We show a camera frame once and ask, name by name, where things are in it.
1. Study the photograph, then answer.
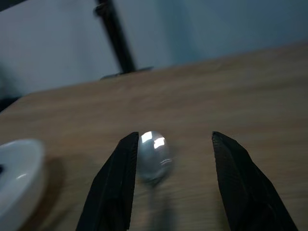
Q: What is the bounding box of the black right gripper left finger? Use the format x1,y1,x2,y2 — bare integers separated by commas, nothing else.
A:
76,131,140,231

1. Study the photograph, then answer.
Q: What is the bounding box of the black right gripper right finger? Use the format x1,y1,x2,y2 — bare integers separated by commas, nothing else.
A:
211,131,299,231

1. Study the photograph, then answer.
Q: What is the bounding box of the metal spoon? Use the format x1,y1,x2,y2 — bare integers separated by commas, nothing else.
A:
137,129,175,231

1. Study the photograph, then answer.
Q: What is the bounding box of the white bowl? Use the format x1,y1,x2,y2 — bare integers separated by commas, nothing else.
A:
0,139,46,231

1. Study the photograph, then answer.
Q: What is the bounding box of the black stand pole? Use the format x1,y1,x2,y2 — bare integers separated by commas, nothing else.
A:
93,0,154,80

